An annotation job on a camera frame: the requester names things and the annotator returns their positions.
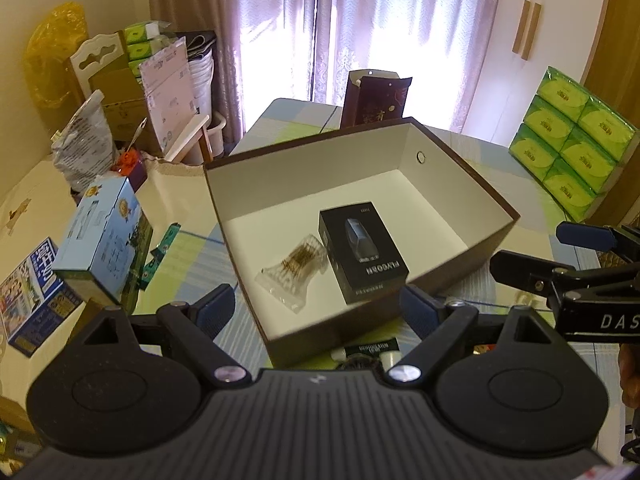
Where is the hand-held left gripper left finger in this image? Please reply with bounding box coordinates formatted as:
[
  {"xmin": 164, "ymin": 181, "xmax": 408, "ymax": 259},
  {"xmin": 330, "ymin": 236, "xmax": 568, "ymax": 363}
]
[{"xmin": 75, "ymin": 284, "xmax": 253, "ymax": 388}]

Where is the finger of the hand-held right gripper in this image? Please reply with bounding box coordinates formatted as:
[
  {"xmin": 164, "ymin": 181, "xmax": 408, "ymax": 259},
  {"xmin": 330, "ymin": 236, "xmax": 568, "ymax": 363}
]
[
  {"xmin": 489, "ymin": 251, "xmax": 576, "ymax": 301},
  {"xmin": 556, "ymin": 221, "xmax": 640, "ymax": 261}
]

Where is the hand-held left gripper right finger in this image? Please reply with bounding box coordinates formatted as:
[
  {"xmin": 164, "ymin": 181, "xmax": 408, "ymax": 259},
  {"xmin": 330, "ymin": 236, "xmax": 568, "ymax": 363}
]
[{"xmin": 387, "ymin": 285, "xmax": 566, "ymax": 386}]

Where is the clear packet of cotton swabs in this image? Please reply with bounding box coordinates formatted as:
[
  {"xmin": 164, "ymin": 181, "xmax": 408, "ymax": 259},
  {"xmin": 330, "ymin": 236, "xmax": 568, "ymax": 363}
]
[{"xmin": 255, "ymin": 232, "xmax": 328, "ymax": 313}]

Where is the brown storage box white inside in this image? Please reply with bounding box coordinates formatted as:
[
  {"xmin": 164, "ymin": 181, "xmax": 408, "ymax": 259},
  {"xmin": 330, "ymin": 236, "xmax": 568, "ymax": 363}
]
[{"xmin": 202, "ymin": 116, "xmax": 521, "ymax": 368}]

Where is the black shaver product box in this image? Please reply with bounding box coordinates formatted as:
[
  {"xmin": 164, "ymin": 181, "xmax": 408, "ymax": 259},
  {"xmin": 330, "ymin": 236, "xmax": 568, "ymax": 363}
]
[{"xmin": 318, "ymin": 203, "xmax": 411, "ymax": 306}]

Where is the dark green tube white cap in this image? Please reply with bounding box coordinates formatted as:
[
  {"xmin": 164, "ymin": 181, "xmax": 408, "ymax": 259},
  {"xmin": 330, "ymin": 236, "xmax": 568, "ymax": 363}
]
[{"xmin": 330, "ymin": 337, "xmax": 401, "ymax": 367}]

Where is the green sachet strip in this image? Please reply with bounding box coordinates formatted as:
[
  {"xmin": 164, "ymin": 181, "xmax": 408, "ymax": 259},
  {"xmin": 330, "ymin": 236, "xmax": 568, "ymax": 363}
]
[{"xmin": 140, "ymin": 222, "xmax": 181, "ymax": 291}]

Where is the large green tissue multipack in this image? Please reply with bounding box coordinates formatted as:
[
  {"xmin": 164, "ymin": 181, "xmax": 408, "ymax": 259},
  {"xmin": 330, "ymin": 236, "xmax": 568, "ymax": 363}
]
[{"xmin": 509, "ymin": 66, "xmax": 640, "ymax": 223}]

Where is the blue milk carton box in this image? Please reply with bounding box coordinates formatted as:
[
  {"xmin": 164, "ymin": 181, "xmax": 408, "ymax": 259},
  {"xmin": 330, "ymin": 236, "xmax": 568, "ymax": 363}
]
[{"xmin": 52, "ymin": 176, "xmax": 153, "ymax": 311}]

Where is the purple box with orange item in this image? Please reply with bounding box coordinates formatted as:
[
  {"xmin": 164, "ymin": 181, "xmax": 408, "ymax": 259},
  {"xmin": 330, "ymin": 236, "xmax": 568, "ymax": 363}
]
[{"xmin": 112, "ymin": 152, "xmax": 148, "ymax": 191}]

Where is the white wooden slat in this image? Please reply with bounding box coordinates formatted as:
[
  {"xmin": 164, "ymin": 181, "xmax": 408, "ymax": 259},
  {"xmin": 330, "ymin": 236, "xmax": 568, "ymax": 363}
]
[{"xmin": 164, "ymin": 114, "xmax": 210, "ymax": 163}]

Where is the blue printed flat box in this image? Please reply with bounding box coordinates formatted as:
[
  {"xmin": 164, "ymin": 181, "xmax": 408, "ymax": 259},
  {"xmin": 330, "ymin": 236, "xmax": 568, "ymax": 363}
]
[{"xmin": 0, "ymin": 237, "xmax": 83, "ymax": 358}]

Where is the silver pen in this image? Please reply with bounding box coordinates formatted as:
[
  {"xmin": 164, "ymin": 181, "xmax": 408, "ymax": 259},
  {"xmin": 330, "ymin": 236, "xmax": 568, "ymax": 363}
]
[{"xmin": 125, "ymin": 117, "xmax": 148, "ymax": 153}]

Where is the dark red gift bag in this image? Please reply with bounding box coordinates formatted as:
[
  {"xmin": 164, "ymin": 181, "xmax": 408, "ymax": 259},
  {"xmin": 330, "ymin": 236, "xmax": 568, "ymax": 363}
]
[{"xmin": 340, "ymin": 69, "xmax": 413, "ymax": 131}]

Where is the silver printed plastic bag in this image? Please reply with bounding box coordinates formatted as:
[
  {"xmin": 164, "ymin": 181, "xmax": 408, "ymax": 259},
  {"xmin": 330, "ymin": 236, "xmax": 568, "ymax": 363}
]
[{"xmin": 50, "ymin": 89, "xmax": 119, "ymax": 193}]

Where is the pink printed cardboard box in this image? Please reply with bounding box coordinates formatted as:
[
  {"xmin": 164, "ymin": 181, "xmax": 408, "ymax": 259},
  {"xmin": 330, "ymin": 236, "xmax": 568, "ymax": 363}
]
[{"xmin": 139, "ymin": 40, "xmax": 193, "ymax": 158}]

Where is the stack of white buckets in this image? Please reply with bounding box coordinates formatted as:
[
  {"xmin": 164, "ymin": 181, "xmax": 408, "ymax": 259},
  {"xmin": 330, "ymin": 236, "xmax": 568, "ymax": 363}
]
[{"xmin": 187, "ymin": 35, "xmax": 217, "ymax": 116}]

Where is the small green tissue multipack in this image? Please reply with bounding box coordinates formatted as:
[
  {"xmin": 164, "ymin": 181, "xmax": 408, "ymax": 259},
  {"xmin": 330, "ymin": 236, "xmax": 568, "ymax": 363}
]
[{"xmin": 123, "ymin": 22, "xmax": 171, "ymax": 78}]

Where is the pale purple curtain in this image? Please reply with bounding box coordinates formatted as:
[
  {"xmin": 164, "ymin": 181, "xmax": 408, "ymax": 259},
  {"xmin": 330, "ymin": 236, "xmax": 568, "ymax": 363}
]
[{"xmin": 145, "ymin": 0, "xmax": 506, "ymax": 133}]

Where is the yellow plastic bag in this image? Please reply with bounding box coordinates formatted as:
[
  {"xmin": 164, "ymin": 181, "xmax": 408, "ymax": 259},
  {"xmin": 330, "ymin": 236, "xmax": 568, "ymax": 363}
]
[{"xmin": 25, "ymin": 2, "xmax": 91, "ymax": 106}]

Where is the white wardrobe with wooden handles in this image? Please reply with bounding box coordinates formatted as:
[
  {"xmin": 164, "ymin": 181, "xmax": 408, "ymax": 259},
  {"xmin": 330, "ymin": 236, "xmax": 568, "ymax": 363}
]
[{"xmin": 460, "ymin": 0, "xmax": 617, "ymax": 136}]

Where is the cardboard box with white handle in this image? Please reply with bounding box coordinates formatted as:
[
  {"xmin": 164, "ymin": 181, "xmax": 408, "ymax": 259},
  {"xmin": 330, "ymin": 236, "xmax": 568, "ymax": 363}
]
[{"xmin": 67, "ymin": 32, "xmax": 166, "ymax": 156}]

